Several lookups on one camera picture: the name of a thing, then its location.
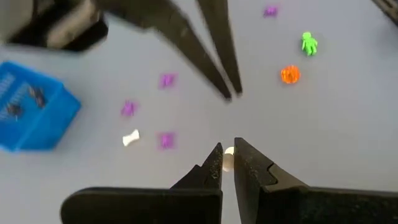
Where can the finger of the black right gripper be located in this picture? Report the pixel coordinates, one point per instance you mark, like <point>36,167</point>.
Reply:
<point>168,25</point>
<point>220,37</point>

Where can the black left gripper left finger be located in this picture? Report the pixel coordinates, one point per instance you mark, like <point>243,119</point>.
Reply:
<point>155,205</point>

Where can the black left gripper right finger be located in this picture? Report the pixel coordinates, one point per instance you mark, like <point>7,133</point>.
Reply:
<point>280,202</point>

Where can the white plastic bone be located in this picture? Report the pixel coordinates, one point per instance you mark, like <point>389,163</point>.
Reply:
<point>130,138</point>
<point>228,158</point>

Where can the purple plastic spider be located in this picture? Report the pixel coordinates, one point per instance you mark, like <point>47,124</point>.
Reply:
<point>270,11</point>
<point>167,140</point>
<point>168,81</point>
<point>128,109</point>

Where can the orange translucent plastic pumpkin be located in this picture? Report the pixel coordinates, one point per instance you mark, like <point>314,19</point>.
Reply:
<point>290,74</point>

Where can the green plastic skeleton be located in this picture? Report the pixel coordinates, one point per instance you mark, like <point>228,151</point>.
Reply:
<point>309,45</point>

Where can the blue plastic basket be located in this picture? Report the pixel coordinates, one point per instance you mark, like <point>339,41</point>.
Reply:
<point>56,118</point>

